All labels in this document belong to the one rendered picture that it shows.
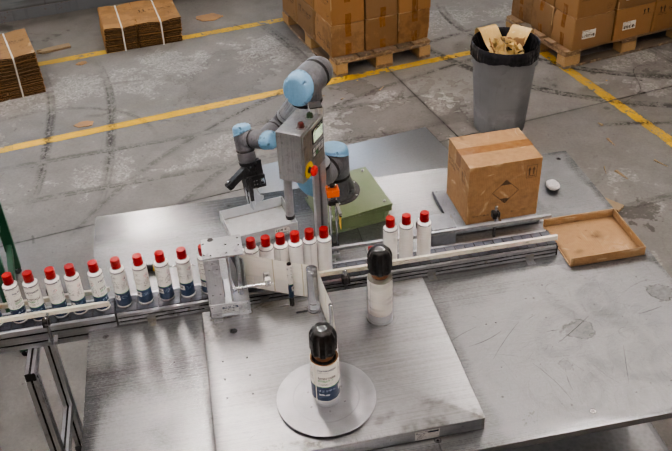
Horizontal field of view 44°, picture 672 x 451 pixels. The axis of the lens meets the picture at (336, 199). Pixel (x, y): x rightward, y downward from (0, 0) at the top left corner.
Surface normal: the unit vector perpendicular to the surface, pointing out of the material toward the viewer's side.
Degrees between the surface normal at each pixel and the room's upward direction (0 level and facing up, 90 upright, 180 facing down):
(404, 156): 0
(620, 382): 0
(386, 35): 90
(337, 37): 88
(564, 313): 0
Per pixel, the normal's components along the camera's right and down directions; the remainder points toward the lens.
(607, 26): 0.44, 0.50
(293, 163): -0.40, 0.53
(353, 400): -0.04, -0.82
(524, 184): 0.22, 0.55
